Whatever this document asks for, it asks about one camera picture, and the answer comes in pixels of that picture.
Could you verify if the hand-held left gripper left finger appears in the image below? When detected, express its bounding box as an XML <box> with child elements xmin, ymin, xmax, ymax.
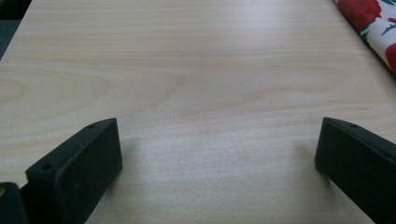
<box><xmin>20</xmin><ymin>117</ymin><xmax>123</xmax><ymax>224</ymax></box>

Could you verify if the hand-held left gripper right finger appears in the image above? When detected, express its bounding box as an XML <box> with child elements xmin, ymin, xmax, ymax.
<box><xmin>314</xmin><ymin>117</ymin><xmax>396</xmax><ymax>224</ymax></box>

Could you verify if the white rose print shirt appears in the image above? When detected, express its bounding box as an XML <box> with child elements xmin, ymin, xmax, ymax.
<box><xmin>332</xmin><ymin>0</ymin><xmax>396</xmax><ymax>76</ymax></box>

